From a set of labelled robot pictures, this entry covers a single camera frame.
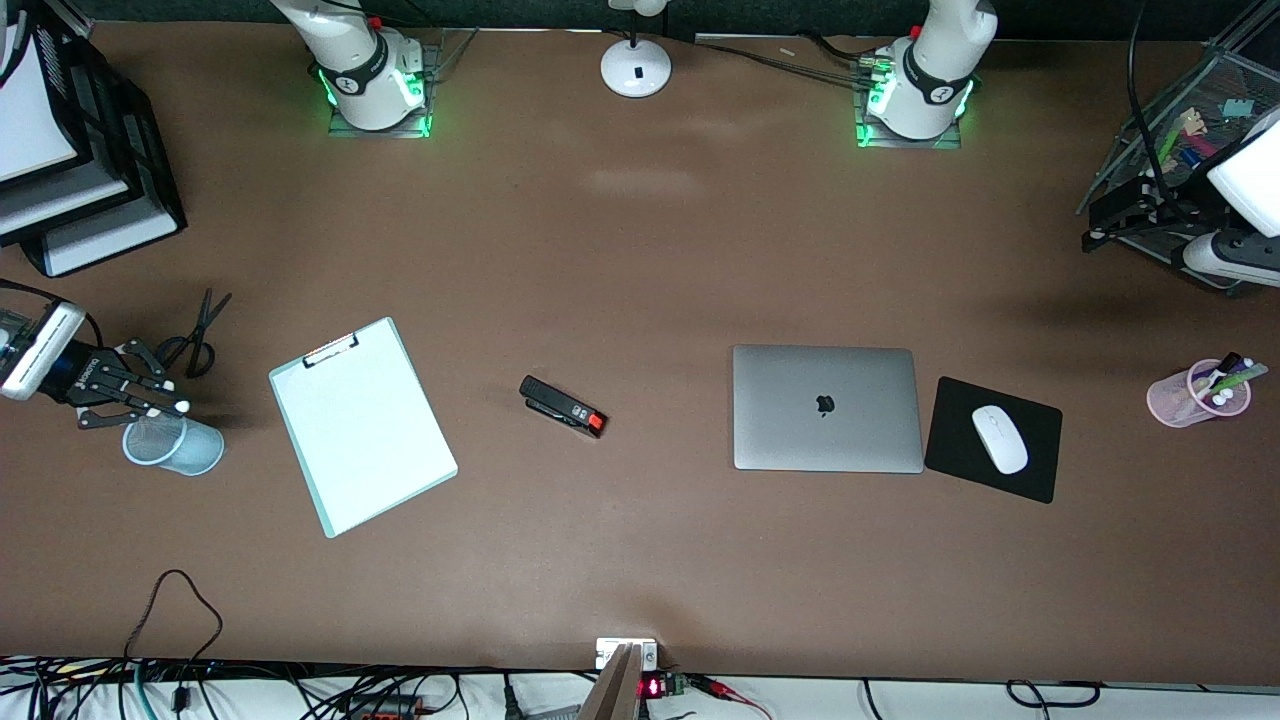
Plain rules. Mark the blue mesh pen cup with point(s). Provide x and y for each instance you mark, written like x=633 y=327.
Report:
x=200 y=455

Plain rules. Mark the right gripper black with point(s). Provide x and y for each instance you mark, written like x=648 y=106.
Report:
x=80 y=372

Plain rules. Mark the light green marker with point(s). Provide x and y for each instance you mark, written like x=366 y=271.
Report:
x=1245 y=376

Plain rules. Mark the black stapler red tip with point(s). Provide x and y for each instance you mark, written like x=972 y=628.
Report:
x=555 y=402

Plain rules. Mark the teal clipboard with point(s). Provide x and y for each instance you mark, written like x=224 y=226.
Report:
x=333 y=529

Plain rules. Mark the orange power strip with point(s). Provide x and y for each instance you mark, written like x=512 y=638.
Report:
x=385 y=708

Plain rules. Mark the beige wooden clip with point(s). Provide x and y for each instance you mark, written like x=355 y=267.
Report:
x=1193 y=121

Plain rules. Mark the blue capped white marker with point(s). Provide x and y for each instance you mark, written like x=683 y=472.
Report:
x=1197 y=157

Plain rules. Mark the red LED display board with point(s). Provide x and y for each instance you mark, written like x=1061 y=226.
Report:
x=652 y=688

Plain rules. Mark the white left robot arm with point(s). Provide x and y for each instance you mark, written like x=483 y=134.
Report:
x=930 y=70

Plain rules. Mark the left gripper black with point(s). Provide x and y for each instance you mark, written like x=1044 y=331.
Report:
x=1128 y=210

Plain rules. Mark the white computer mouse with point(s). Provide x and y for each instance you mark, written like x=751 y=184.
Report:
x=1000 y=440

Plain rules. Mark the black stacked letter tray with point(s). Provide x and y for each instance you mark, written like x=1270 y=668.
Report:
x=150 y=170

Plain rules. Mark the black scissors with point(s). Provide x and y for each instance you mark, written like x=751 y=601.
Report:
x=200 y=337

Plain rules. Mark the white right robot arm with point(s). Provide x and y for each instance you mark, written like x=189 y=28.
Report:
x=365 y=80

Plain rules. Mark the wooden slat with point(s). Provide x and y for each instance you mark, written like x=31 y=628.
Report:
x=612 y=695

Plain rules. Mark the grey mesh desk tray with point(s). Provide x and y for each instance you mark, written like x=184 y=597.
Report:
x=1250 y=80

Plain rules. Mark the teal clip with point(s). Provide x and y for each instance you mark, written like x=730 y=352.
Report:
x=1238 y=106

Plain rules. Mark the black mouse pad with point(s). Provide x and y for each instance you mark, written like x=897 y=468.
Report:
x=950 y=450

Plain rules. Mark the green white-tipped marker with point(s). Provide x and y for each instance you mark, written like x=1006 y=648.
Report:
x=1167 y=148

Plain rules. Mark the white round stand base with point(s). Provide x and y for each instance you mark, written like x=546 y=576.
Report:
x=620 y=65

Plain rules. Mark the black marker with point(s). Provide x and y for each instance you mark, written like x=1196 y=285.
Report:
x=1228 y=362

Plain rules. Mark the white connector block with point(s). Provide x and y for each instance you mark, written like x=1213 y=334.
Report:
x=610 y=650

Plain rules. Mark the pink mesh pen cup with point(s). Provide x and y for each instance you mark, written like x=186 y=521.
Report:
x=1170 y=400

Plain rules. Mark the white clipboard paper sheet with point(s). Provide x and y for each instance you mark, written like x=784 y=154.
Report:
x=370 y=430

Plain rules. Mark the silver laptop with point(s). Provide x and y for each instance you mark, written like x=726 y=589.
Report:
x=780 y=420

